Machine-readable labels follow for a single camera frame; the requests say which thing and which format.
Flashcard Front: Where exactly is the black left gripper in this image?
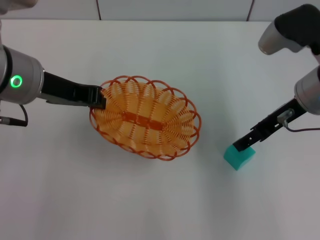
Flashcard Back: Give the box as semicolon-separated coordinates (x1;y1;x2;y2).
40;70;108;111

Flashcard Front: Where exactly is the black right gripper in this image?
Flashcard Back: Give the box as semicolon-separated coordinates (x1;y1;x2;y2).
231;98;308;153

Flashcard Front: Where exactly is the teal foam block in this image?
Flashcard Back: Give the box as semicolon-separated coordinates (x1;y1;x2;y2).
222;145;257;172

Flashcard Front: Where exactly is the orange wire basket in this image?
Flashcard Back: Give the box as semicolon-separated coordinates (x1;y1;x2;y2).
89;74;202;162

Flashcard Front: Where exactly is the silver cable plug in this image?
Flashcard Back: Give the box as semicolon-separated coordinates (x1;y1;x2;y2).
277;108;294;124

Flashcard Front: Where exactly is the thin dark cable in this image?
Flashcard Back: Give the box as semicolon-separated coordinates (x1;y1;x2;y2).
284;121;320;133

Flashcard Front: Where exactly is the black cable with plug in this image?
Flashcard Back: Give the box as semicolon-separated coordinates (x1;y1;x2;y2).
0;103;29;128

